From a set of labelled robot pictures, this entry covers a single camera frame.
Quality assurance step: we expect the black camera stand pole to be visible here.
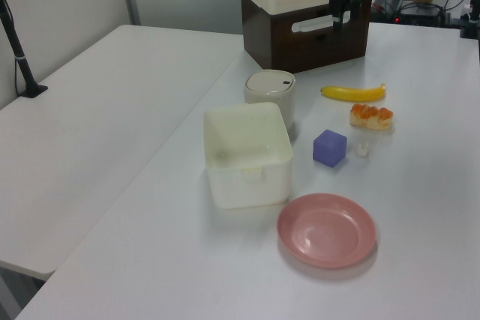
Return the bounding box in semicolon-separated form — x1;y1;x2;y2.
0;0;49;99

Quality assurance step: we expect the small white lidded bin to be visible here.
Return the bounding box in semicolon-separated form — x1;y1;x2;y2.
244;69;297;129

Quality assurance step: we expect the white square open container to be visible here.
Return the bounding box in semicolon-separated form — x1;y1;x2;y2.
202;101;294;210

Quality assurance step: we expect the purple cube block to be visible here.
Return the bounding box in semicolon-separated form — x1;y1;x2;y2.
312;129;348;169

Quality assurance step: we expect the pink plastic plate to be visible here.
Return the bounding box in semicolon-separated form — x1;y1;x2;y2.
276;192;377;270

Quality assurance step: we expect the yellow toy banana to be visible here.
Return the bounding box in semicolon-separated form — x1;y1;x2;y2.
319;82;388;103

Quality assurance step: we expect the black electronics box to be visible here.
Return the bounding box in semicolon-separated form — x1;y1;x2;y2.
397;4;444;25

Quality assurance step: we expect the bread with orange topping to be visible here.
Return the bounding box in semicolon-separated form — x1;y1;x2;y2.
349;103;395;130

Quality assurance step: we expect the dark brown drawer cabinet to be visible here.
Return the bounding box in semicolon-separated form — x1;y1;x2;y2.
240;0;372;74

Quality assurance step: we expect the black table clamp mount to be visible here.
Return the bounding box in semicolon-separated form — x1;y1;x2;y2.
459;0;480;39

